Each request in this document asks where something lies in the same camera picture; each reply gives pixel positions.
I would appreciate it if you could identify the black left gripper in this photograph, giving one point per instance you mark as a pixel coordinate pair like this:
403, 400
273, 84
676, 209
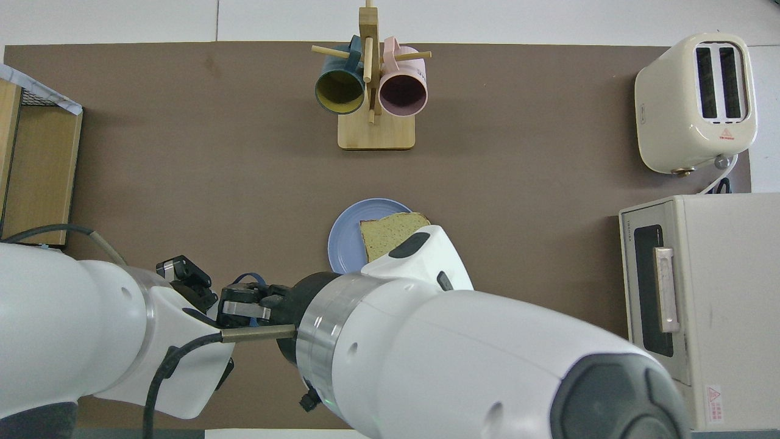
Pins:
204, 302

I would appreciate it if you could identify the white toaster oven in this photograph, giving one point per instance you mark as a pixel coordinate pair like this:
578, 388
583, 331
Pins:
725, 274

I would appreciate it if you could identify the cream two-slot toaster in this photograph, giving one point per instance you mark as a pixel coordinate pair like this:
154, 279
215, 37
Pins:
664, 110

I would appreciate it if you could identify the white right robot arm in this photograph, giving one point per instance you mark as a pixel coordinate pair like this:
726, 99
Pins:
457, 366

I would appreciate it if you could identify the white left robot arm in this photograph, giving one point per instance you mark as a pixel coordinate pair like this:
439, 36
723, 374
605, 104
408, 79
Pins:
73, 323

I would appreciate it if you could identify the dark teal mug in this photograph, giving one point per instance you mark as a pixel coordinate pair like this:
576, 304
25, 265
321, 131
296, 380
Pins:
339, 91

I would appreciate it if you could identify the large brown table mat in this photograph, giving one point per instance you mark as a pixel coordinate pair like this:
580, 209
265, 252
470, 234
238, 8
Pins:
487, 183

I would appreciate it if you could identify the white checkered cloth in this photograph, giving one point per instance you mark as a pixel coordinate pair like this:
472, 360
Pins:
36, 88

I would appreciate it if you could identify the slice of toast bread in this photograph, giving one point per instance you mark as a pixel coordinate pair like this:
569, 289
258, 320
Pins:
384, 235

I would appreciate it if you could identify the periwinkle blue plate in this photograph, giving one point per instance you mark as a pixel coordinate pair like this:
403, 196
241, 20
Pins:
344, 244

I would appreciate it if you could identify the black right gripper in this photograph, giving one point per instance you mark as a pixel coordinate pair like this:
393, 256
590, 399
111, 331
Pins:
286, 305

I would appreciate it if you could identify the pink ribbed mug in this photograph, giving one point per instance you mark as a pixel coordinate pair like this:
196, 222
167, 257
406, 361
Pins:
402, 94

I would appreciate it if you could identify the wooden mug tree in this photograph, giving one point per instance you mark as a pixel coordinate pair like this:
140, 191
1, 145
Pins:
376, 134

